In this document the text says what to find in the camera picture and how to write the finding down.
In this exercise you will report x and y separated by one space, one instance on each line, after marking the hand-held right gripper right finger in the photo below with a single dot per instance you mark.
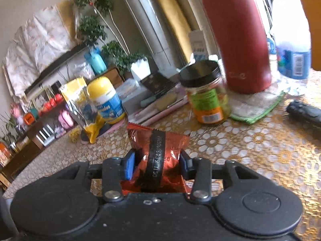
184 165

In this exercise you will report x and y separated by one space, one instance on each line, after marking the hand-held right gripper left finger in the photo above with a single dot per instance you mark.
129 165

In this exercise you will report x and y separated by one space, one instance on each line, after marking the orange foil snack packet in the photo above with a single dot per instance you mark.
171 143

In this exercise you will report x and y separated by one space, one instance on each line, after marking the banana peel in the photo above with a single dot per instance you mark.
94 130

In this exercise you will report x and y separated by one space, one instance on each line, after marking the pink books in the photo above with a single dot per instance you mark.
160 111

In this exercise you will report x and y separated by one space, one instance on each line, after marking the small yellow toy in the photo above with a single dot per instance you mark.
75 135

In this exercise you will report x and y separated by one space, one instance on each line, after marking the grey flat box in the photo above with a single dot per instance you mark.
135 103

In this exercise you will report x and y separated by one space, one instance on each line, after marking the yellow lid supplement bottle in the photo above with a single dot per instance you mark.
107 100

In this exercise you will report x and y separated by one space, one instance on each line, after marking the glass jar with black lid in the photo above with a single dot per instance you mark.
208 100

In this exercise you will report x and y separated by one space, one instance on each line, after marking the pink toy case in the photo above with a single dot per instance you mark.
65 119

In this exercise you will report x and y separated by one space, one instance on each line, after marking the yellow foil pouch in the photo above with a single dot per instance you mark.
76 98

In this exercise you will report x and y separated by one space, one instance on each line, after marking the green edged cloth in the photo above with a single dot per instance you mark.
250 109

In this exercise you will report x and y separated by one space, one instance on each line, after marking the black flat box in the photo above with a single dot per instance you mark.
158 82

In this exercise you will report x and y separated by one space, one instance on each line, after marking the white router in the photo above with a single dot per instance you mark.
45 135

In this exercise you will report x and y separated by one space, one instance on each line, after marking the white plant pot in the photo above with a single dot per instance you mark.
140 69

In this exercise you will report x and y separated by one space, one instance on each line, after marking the row of red ornaments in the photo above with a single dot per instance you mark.
51 103

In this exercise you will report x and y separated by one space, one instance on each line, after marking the clear plastic bag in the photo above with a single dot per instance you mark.
84 70

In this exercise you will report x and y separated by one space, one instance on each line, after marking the wooden television cabinet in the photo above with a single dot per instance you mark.
22 155

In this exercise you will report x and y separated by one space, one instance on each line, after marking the black speaker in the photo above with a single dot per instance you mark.
56 86

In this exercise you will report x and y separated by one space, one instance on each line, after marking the orange green clock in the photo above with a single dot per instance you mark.
31 117

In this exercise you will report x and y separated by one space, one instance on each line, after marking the light blue jug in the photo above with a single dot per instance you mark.
96 61

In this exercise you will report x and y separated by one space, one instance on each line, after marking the white paper card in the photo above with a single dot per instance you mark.
198 45

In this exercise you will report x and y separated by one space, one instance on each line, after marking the black television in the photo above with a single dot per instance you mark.
55 66

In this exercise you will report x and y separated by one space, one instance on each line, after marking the pink doll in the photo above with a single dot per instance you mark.
16 111

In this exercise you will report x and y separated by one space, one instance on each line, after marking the red thermos bottle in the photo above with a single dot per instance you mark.
238 42

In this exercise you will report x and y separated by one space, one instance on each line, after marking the tall green houseplant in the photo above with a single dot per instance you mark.
91 27

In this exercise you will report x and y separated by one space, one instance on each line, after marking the yellow curtain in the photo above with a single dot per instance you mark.
173 17

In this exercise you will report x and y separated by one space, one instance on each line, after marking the blue detergent bottle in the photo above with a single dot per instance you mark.
270 44

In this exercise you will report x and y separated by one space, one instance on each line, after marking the standing air conditioner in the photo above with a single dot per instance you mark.
148 17

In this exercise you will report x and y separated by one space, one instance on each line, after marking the floral dust cloth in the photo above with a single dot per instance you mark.
40 42

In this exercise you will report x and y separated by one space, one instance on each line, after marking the clear water bottle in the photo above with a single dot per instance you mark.
291 42

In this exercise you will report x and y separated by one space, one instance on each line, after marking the photo frame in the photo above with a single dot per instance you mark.
41 98

